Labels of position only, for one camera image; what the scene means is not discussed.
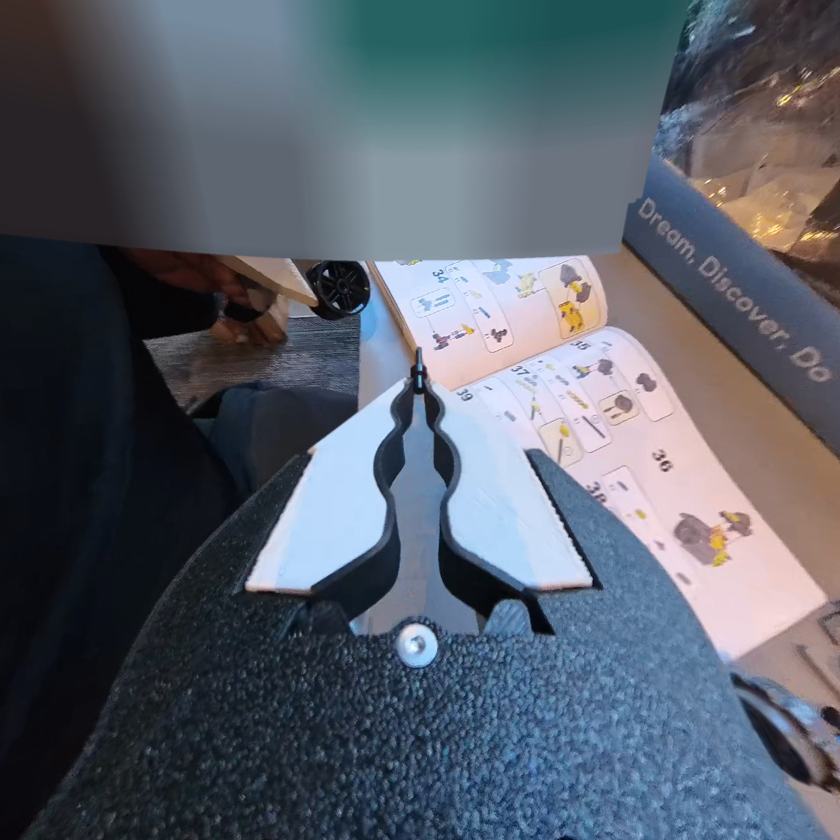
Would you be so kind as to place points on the dark grey cardboard box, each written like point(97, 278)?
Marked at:
point(735, 308)

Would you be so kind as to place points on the yellow toy vehicle model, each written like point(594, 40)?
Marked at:
point(787, 715)

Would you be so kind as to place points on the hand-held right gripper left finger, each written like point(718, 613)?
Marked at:
point(328, 518)

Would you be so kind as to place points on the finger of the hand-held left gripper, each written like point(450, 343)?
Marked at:
point(275, 282)

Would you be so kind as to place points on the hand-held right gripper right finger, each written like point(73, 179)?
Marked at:
point(512, 518)

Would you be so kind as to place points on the white instruction booklet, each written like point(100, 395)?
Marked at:
point(558, 394)

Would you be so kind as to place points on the clear plastic bag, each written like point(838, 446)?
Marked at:
point(754, 131)

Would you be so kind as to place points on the person's left hand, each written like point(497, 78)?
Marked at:
point(177, 269)

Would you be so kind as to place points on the small black toy axle pin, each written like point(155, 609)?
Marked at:
point(417, 374)

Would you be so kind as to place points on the black toy wheel rim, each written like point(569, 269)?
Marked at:
point(340, 289)

